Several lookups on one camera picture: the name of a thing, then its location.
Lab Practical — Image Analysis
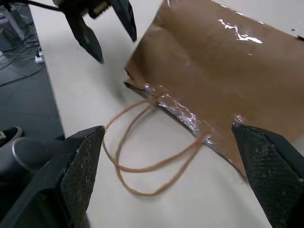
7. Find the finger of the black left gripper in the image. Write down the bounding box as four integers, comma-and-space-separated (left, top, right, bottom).
111, 0, 138, 42
64, 9, 105, 64

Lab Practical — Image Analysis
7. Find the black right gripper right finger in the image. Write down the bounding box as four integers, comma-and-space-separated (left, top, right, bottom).
231, 123, 304, 228

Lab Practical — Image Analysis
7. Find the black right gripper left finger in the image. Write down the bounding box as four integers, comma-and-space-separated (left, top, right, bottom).
0, 125, 106, 228

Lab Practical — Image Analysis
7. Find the white power strip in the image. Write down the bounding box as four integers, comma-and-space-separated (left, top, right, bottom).
35, 48, 46, 64

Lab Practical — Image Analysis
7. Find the silver rounded robot body part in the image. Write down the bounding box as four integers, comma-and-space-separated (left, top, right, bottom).
0, 136, 65, 185

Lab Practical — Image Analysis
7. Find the grey metal equipment stand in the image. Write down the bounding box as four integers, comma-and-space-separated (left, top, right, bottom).
0, 0, 33, 47

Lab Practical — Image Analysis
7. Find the black shoe with white sole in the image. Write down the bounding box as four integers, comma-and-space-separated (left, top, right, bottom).
0, 126, 24, 149

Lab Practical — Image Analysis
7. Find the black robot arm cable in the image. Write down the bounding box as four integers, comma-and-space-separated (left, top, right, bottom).
23, 0, 64, 12

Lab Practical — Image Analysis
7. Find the brown paper bag with handles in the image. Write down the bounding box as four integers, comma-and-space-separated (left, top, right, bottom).
104, 0, 304, 197

